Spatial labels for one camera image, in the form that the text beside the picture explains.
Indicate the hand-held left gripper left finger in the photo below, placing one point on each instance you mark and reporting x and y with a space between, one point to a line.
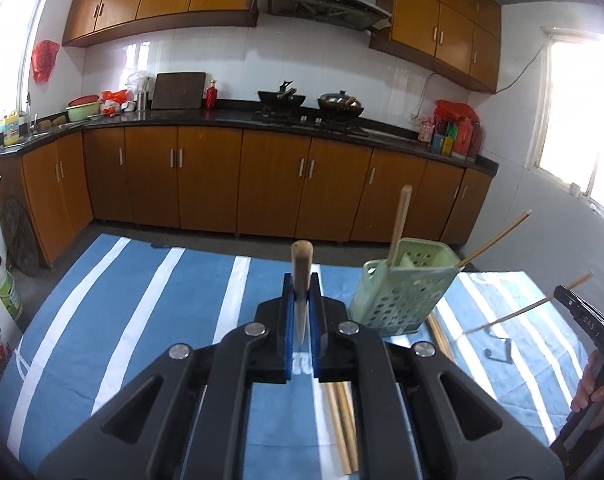
287 320

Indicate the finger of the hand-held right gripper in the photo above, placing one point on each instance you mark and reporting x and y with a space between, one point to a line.
582 310

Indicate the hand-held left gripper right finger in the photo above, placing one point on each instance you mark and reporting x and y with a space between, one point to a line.
316 320

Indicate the pale green utensil holder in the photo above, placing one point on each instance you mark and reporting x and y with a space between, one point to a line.
382 290

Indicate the person's right hand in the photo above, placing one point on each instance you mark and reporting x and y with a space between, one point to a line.
586 385

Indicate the small cup on windowsill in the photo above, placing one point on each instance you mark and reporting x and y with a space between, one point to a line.
574 189

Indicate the blue white striped tablecloth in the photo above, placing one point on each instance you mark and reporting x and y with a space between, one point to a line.
131 335

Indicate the brown wooden base cabinets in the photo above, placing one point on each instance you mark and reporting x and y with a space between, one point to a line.
206 180

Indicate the black gas stove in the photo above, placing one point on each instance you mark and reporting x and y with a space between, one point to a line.
307 122

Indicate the dark red sauce bottle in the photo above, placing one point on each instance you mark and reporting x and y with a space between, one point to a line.
475 142

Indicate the large kitchen window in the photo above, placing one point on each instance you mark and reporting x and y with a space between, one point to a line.
582 110

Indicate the black kitchen countertop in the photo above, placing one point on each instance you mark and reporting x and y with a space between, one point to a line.
221 116

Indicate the small red label jar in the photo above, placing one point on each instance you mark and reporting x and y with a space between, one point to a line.
426 132

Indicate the black wok with lid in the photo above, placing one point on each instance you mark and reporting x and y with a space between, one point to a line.
339 101

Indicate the red glass bottle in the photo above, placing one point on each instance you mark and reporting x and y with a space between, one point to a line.
211 96

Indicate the red bag over bottles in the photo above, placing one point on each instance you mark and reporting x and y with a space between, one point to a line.
454 110

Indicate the dark wooden cutting board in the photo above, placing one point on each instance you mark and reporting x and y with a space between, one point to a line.
177 91

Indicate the steel cup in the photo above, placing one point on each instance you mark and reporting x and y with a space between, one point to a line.
142 101

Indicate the dark round board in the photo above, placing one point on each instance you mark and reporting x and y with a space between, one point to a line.
19 235

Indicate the red white plastic bag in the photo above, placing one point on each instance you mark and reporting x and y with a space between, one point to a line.
112 99

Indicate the white plastic bucket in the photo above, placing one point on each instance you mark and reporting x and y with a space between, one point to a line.
1 290

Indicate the green basin with red lid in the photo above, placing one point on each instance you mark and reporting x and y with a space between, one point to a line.
84 110

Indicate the steel faucet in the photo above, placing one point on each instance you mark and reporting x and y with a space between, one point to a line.
30 115

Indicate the yellow detergent bottle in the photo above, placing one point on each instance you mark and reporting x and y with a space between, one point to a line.
10 130

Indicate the red hanging plastic bag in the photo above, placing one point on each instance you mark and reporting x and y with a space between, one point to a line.
44 60

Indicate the small kitchen window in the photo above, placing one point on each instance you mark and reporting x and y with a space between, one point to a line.
1 35

